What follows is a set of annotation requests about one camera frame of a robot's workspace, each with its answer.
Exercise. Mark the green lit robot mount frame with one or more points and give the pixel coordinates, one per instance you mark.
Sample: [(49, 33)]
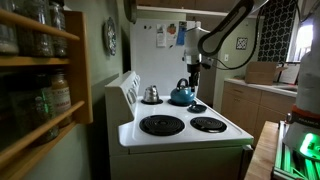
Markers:
[(290, 166)]

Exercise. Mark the small patterned wall tile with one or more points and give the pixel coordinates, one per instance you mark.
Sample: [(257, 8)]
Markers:
[(241, 43)]

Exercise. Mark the slim glass spice jar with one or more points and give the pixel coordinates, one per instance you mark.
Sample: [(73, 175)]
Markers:
[(58, 20)]

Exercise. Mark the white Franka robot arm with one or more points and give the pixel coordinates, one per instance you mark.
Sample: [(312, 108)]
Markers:
[(230, 23)]

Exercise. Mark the white wall outlet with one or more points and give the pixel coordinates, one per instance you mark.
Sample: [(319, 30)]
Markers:
[(226, 57)]

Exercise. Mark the open cardboard box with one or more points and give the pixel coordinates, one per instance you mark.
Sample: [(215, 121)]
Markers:
[(261, 73)]

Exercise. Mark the glass jar with pale contents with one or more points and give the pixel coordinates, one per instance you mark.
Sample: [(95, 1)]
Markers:
[(6, 40)]

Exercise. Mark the wooden kitchen counter cabinet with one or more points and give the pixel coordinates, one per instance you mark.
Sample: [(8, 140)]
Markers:
[(246, 106)]

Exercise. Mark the small dark blue plate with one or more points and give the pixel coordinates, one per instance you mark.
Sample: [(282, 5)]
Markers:
[(197, 108)]

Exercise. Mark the small silver metal teapot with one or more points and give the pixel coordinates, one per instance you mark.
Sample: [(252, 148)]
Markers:
[(151, 94)]

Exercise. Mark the dark glass jar green herbs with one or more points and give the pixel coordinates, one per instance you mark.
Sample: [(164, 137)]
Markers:
[(33, 110)]

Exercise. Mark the paper with red picture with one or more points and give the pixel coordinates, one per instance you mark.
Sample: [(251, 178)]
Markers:
[(171, 33)]

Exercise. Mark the small black coil burner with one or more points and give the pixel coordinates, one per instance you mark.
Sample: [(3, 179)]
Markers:
[(208, 124), (160, 101)]

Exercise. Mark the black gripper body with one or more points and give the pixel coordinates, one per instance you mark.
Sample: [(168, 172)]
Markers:
[(194, 71)]

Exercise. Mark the large black coil burner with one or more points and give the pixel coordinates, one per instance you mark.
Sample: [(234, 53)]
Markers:
[(171, 103), (162, 125)]

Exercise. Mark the white paper note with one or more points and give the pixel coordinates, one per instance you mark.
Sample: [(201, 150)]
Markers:
[(161, 36)]

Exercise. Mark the white electric stove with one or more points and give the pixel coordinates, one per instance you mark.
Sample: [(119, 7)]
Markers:
[(173, 156)]

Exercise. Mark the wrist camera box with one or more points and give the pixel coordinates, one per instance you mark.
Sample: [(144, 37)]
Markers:
[(207, 63)]

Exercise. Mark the large glass jar dark contents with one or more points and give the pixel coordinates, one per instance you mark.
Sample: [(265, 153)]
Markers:
[(35, 40)]

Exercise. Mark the white paper sheet on counter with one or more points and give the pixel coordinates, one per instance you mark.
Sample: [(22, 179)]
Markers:
[(289, 74)]

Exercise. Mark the black white patterned curtain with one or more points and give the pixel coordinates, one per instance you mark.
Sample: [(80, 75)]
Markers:
[(276, 30)]

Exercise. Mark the wooden spice shelf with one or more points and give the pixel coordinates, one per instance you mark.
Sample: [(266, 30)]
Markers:
[(81, 66)]

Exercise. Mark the labelled jar with brown contents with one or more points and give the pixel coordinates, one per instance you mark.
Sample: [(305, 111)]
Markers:
[(60, 96)]

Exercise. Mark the blue flyer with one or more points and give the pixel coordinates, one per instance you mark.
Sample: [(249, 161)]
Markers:
[(181, 33)]

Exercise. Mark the white refrigerator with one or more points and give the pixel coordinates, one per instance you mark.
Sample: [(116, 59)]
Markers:
[(150, 63)]

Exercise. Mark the decorative patterned wall plate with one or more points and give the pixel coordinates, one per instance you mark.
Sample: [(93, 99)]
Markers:
[(110, 36)]

